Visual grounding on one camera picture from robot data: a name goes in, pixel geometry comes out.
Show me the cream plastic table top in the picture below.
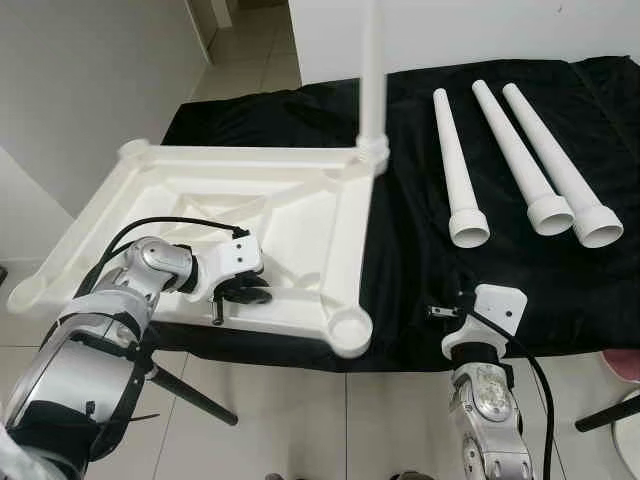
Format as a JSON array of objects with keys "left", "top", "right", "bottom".
[{"left": 5, "top": 138, "right": 391, "bottom": 359}]

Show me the white plastic table leg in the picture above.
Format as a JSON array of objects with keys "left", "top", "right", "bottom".
[
  {"left": 356, "top": 0, "right": 391, "bottom": 173},
  {"left": 431, "top": 88, "right": 492, "bottom": 249},
  {"left": 502, "top": 83, "right": 625, "bottom": 249},
  {"left": 472, "top": 80, "right": 576, "bottom": 238}
]

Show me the black cloth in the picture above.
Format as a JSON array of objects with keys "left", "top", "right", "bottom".
[{"left": 150, "top": 55, "right": 640, "bottom": 373}]

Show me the black metal stand leg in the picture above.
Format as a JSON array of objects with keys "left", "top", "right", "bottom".
[
  {"left": 575, "top": 395, "right": 640, "bottom": 433},
  {"left": 150, "top": 362, "right": 239, "bottom": 426}
]

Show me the white round object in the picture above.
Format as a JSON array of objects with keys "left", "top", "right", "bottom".
[{"left": 608, "top": 418, "right": 640, "bottom": 480}]

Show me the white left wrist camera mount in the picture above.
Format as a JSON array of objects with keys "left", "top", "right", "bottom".
[{"left": 195, "top": 232, "right": 266, "bottom": 301}]

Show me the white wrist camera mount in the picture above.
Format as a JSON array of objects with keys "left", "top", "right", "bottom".
[
  {"left": 195, "top": 232, "right": 266, "bottom": 301},
  {"left": 443, "top": 285, "right": 528, "bottom": 351}
]

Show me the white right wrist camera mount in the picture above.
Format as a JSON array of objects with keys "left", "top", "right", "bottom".
[{"left": 443, "top": 285, "right": 528, "bottom": 351}]

